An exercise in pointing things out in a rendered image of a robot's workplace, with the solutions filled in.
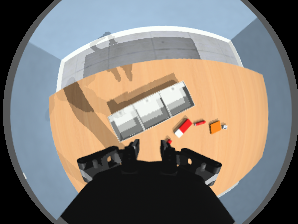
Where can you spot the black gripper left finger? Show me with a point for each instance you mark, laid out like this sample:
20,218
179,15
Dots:
97,162

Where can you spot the white three-compartment bin rack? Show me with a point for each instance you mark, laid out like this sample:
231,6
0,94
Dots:
149,112

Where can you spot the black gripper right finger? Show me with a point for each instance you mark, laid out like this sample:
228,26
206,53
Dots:
201,165

